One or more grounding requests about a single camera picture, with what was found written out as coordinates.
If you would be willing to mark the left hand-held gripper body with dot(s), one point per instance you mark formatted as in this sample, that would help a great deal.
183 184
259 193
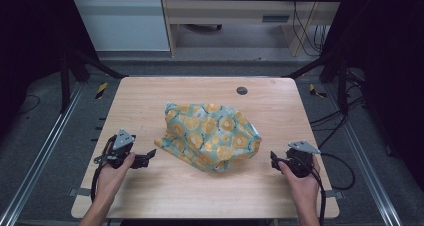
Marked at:
122 145

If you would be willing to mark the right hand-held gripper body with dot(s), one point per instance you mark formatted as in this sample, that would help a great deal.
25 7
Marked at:
300 159

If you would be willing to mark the green orange-print cloth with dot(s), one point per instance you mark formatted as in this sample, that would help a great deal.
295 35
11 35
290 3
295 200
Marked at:
210 136

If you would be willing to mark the person's right hand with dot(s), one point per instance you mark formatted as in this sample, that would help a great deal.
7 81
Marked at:
301 189

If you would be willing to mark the person's left hand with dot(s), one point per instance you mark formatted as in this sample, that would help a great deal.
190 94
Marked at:
111 179

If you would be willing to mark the grey round table grommet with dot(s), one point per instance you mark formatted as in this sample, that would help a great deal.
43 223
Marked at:
242 90

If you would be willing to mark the white cabinet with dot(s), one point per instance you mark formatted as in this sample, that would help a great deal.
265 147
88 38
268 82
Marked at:
123 22

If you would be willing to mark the black curtain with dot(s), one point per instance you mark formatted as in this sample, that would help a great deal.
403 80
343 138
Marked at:
386 52
30 36

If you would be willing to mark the light wooden desk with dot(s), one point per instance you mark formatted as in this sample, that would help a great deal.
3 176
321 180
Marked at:
233 11

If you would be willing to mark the aluminium floor rail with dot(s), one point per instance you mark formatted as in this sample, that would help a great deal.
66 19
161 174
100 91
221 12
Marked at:
40 152
366 166

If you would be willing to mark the black metal frame strut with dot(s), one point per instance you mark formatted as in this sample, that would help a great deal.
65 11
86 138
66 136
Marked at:
336 69
71 72

